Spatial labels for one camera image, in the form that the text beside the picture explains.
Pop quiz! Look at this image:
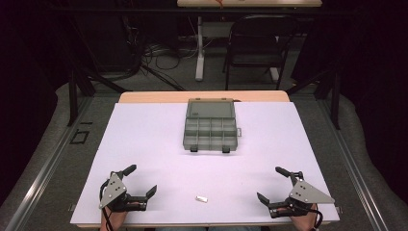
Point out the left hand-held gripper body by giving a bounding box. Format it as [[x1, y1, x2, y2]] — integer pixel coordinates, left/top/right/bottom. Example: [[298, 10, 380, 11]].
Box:
[[98, 171, 148, 213]]

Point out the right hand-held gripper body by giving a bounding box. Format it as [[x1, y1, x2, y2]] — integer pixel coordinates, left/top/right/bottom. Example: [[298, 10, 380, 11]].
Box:
[[268, 171, 336, 219]]

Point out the grey compartment organizer box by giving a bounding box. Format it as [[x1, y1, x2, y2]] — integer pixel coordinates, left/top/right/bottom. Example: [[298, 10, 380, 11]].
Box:
[[182, 98, 242, 154]]

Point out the person's right hand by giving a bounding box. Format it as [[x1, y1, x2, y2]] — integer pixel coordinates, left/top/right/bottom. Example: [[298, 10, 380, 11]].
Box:
[[290, 211, 319, 231]]

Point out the person's left hand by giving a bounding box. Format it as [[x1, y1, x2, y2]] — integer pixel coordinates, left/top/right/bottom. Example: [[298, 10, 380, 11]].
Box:
[[99, 208, 129, 231]]

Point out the white table mat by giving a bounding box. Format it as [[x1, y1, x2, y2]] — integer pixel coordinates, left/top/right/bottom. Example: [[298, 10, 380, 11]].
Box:
[[69, 101, 341, 225]]

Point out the black folding chair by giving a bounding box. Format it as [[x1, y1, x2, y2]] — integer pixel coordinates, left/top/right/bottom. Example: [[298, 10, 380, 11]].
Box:
[[222, 13, 298, 91]]

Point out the wooden desk with white legs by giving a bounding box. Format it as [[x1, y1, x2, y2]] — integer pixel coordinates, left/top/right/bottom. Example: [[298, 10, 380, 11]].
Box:
[[176, 0, 323, 82]]

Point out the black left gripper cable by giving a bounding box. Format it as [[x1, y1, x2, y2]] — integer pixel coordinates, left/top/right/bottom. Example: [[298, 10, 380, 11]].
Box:
[[98, 179, 115, 231]]

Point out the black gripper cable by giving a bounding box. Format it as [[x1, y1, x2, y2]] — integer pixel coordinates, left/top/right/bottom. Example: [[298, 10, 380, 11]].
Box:
[[98, 179, 115, 231], [307, 203, 323, 231]]

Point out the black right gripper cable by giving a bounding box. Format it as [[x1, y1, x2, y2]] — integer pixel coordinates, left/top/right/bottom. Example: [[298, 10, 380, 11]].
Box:
[[307, 203, 323, 231]]

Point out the aluminium floor rail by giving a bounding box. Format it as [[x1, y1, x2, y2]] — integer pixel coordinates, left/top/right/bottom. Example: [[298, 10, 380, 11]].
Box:
[[317, 98, 390, 231], [4, 95, 94, 231]]

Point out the black metal frame stand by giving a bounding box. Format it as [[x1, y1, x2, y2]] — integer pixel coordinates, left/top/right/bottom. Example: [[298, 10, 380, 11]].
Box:
[[66, 68, 129, 127], [287, 68, 342, 131]]

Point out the tangle of floor cables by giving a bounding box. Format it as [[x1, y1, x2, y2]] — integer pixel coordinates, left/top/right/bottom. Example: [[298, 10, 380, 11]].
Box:
[[128, 32, 200, 73]]

